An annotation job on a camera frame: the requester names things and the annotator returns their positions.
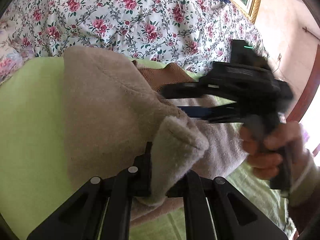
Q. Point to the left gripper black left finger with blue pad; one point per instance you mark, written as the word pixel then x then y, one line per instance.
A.
pixel 101 208

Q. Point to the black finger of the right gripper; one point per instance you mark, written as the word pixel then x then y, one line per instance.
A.
pixel 182 90
pixel 229 113

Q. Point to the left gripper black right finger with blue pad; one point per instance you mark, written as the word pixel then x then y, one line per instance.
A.
pixel 215 209

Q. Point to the beige knit sweater brown trim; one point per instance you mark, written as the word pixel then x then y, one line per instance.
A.
pixel 113 108

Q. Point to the person's right hand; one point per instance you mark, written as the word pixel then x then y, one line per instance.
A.
pixel 264 157

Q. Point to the white pink floral quilt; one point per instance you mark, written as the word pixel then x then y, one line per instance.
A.
pixel 190 33

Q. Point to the light green bed sheet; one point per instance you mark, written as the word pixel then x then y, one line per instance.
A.
pixel 34 181

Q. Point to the pastel floral ruffled pillow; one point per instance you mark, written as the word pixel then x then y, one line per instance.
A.
pixel 14 51

